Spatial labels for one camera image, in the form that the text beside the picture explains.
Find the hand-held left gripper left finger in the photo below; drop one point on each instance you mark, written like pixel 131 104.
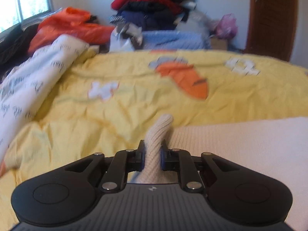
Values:
pixel 143 154

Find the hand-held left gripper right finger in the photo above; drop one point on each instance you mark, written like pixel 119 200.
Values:
pixel 163 158

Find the white knit sweater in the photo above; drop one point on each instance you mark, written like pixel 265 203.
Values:
pixel 240 144

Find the yellow printed bedspread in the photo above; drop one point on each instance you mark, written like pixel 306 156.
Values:
pixel 120 96

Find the light blue knitted cloth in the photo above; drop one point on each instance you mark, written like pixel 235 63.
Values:
pixel 173 41

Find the brown cardboard box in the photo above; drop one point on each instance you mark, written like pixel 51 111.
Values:
pixel 219 44

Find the white printed blanket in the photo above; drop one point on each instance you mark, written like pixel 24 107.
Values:
pixel 36 77

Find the dark navy garment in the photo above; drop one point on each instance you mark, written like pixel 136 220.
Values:
pixel 149 16

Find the pink plastic bag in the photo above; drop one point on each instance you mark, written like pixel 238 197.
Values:
pixel 226 26

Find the orange cloth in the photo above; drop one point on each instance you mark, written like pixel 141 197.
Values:
pixel 67 26

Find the black cloth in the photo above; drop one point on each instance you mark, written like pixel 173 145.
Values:
pixel 12 45

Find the brown wooden door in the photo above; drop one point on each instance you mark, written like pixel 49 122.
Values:
pixel 272 16

